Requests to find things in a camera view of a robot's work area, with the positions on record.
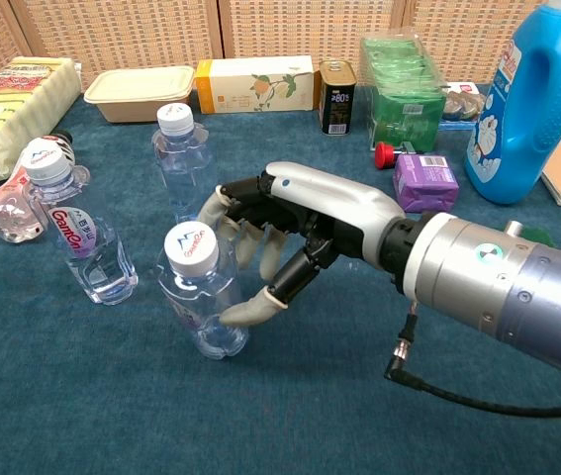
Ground blue detergent bottle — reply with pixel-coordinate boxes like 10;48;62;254
463;0;561;206

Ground small snack pack red label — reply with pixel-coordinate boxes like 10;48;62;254
440;81;487;131

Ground beige lidded food container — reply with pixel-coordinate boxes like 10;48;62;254
83;64;196;124

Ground black and gold tin can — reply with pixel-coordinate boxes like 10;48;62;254
318;59;358;137

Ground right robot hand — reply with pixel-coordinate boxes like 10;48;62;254
198;160;408;328

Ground clear unlabelled water bottle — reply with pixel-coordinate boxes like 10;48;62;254
150;102;220;227

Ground woven wooden folding screen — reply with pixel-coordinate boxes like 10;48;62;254
0;0;561;94

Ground red round cap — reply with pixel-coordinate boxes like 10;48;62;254
374;141;416;171

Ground pink bottle with striped cap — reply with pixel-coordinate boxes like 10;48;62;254
0;129;76;243

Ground clear box of green packets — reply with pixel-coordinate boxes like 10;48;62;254
360;35;448;151

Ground clear Ganten labelled water bottle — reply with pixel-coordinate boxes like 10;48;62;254
155;221;250;361
21;137;140;306

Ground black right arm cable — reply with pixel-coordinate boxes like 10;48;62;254
383;300;561;418

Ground purple wrapped packet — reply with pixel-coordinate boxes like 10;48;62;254
392;152;461;214

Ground white orange carton box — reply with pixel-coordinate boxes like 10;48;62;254
194;54;316;116

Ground yellow cloth pack in plastic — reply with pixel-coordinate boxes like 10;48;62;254
0;55;83;183

